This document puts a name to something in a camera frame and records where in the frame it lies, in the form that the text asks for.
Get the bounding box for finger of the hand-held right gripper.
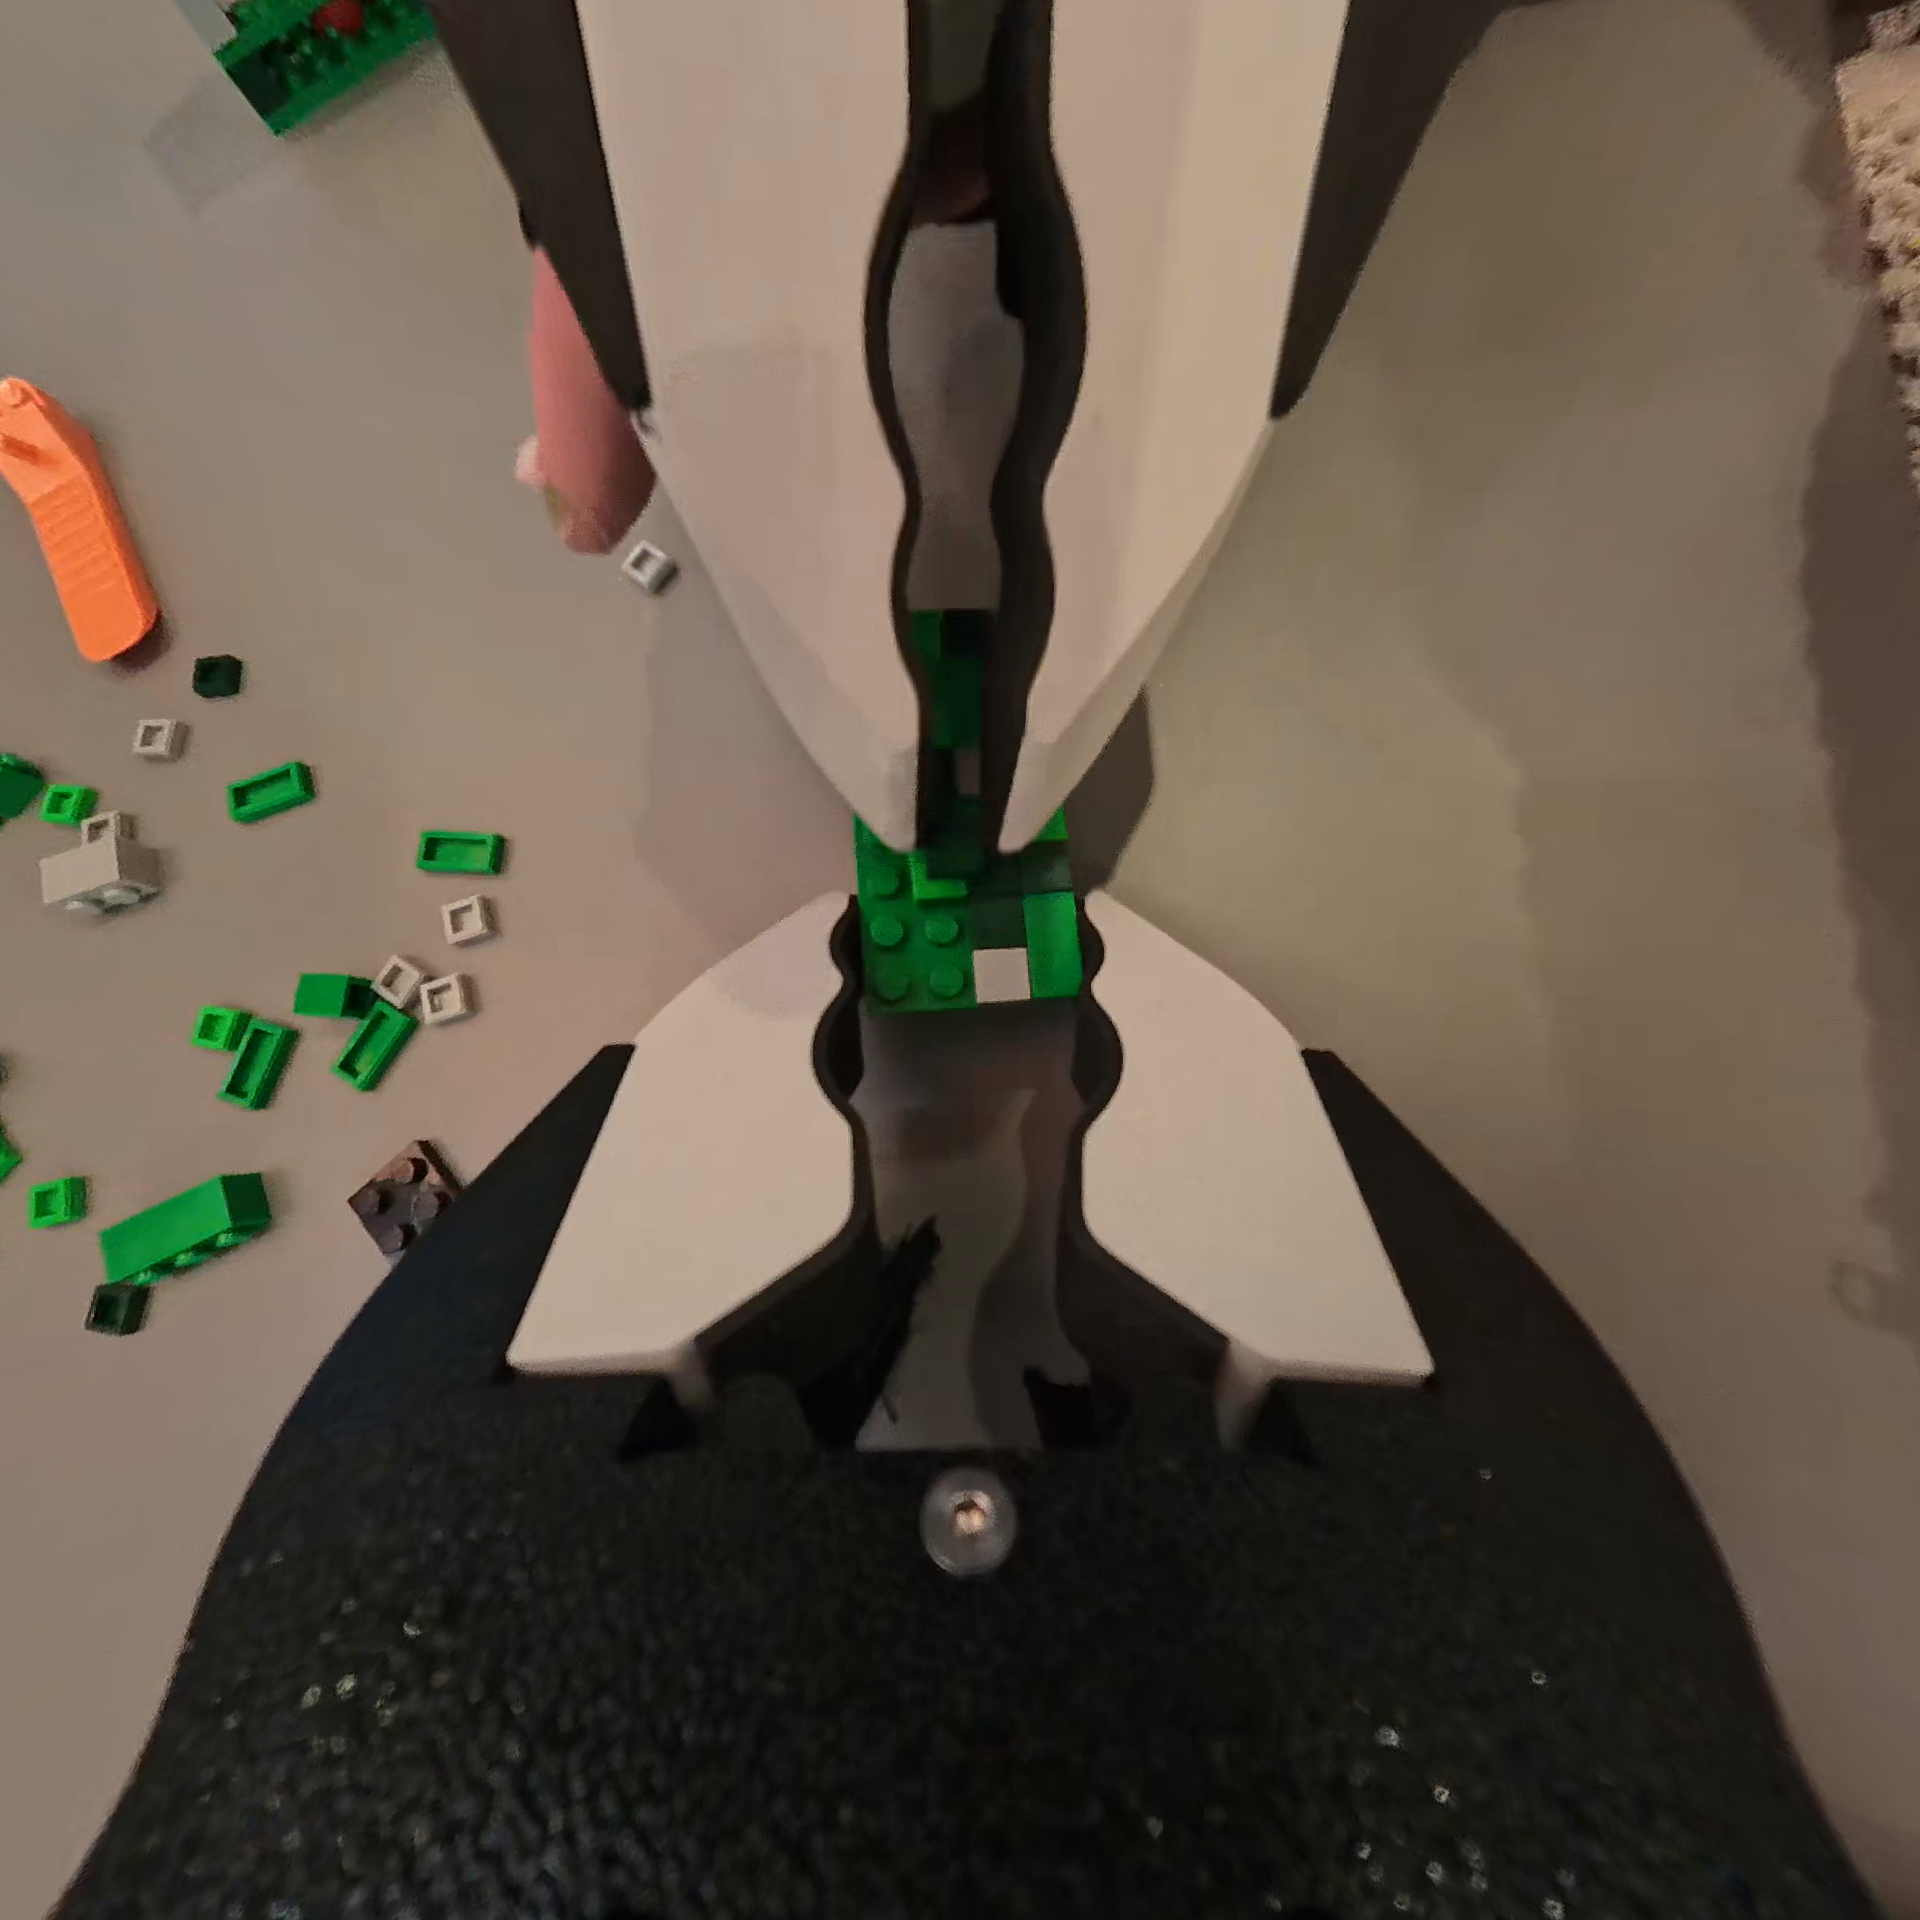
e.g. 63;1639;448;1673
572;0;959;853
980;0;1355;853

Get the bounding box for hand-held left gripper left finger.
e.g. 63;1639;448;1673
503;888;939;1453

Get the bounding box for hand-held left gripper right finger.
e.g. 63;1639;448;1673
1062;899;1438;1453

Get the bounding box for green lego mosaic assembly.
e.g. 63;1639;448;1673
856;603;1087;1014

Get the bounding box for lego pieces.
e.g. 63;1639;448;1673
0;539;679;1338

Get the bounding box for black long lego plate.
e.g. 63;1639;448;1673
344;1140;464;1265

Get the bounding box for light grey lego brick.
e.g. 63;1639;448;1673
40;812;166;919

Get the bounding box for orange brick separator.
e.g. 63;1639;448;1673
0;378;161;664

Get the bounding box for cream knitted sweater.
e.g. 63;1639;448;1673
1831;44;1920;497

